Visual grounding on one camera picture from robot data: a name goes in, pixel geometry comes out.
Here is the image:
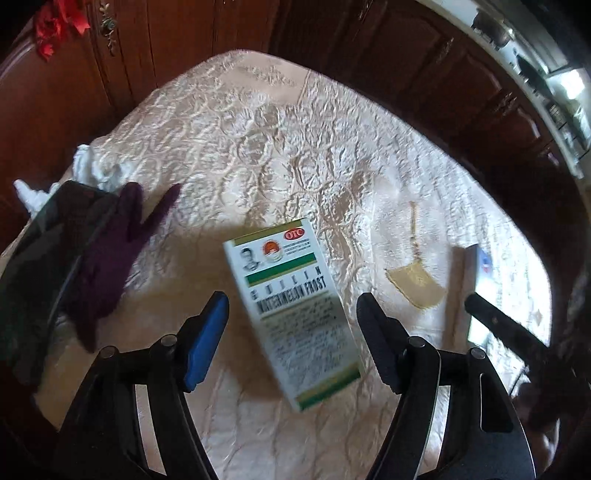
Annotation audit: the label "purple glove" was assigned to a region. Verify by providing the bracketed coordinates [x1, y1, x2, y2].
[69, 181, 182, 352]

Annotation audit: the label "gold tassel pendant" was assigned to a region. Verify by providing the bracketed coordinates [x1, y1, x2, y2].
[385, 200, 448, 310]

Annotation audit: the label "brown wooden kitchen cabinets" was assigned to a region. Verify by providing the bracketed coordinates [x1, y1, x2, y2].
[268, 0, 583, 278]

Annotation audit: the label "cream embossed tablecloth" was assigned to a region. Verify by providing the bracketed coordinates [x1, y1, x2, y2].
[0, 48, 552, 480]

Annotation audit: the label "white flat box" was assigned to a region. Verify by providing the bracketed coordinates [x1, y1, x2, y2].
[450, 244, 527, 398]

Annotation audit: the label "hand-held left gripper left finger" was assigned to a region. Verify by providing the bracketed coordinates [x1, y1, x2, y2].
[53, 291, 230, 480]

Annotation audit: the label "white kitchen countertop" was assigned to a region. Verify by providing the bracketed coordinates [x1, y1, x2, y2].
[438, 0, 591, 182]

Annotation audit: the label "crumpled white tissue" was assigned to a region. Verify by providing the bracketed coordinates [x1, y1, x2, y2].
[13, 179, 52, 216]
[71, 144, 133, 191]

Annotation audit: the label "brass cabinet handle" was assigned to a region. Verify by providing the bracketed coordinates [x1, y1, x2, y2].
[99, 4, 119, 57]

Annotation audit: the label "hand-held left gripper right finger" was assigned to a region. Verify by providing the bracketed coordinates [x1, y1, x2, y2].
[356, 292, 539, 480]

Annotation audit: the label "tall brown wooden cabinet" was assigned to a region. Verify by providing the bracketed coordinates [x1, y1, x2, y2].
[0, 0, 278, 241]

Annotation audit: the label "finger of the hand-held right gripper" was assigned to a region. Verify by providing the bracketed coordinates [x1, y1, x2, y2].
[464, 293, 551, 370]

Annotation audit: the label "wire dish rack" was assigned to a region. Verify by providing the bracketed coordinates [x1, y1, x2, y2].
[549, 102, 591, 158]

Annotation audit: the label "white green medicine box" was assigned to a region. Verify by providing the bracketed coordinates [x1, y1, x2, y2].
[223, 217, 363, 413]

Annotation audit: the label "dark cooking pot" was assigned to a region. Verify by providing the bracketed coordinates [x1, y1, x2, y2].
[471, 9, 514, 49]

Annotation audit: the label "black wok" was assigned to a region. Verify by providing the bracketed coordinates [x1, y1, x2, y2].
[515, 53, 553, 101]

